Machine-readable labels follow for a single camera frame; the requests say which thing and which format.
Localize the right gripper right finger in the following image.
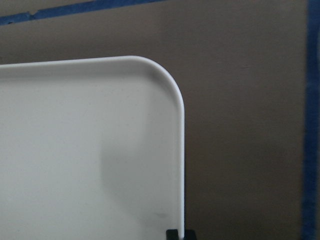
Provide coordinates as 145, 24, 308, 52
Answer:
183, 229, 196, 240

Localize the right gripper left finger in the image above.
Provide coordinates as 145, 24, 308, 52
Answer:
165, 229, 178, 240

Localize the cream rabbit tray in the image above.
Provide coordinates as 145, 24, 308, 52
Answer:
0, 56, 185, 240

